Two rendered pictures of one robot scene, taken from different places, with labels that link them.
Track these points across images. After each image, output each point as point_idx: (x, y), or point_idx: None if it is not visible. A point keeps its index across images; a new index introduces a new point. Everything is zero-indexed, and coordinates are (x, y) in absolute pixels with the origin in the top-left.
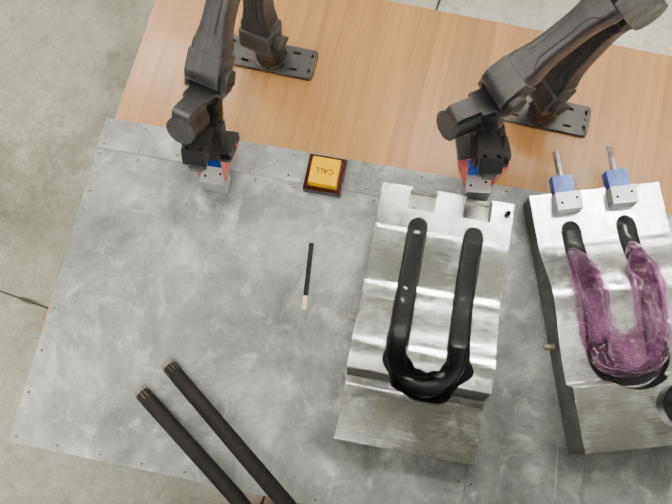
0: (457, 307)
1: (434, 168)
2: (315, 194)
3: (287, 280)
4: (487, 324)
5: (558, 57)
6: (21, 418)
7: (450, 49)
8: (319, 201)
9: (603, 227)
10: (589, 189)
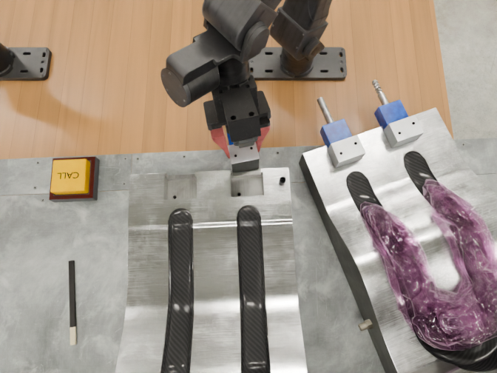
0: (247, 310)
1: (196, 144)
2: (68, 203)
3: (49, 312)
4: (287, 326)
5: None
6: None
7: (189, 19)
8: (74, 209)
9: (391, 170)
10: (365, 132)
